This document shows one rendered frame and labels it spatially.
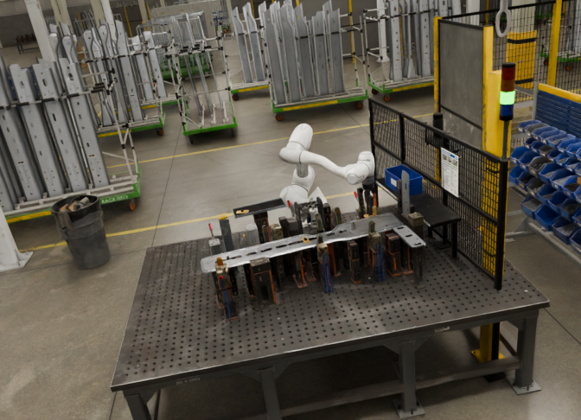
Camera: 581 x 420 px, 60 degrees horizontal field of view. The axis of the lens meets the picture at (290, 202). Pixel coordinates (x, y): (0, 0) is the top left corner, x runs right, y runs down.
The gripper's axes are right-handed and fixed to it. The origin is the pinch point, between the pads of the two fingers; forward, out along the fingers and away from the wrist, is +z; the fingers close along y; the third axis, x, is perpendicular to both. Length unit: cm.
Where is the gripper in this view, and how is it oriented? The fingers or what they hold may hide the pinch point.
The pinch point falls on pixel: (369, 209)
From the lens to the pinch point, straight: 347.8
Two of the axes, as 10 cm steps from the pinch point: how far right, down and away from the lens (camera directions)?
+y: 2.6, 3.7, -8.9
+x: 9.6, -2.2, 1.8
